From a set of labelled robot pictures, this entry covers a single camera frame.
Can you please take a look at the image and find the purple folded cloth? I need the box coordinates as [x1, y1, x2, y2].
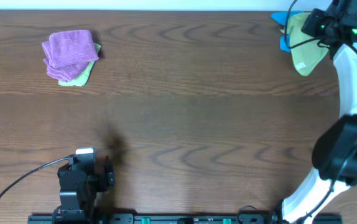
[42, 30, 99, 82]

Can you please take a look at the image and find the blue crumpled cloth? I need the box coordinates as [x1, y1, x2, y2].
[271, 11, 302, 53]

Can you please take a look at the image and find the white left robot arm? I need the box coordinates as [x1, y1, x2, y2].
[51, 153, 115, 223]

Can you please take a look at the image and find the light green folded cloth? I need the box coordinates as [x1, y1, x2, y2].
[58, 42, 102, 87]

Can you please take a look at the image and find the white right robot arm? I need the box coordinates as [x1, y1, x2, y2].
[267, 1, 357, 223]

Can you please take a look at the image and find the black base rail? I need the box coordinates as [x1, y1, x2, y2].
[27, 212, 343, 224]

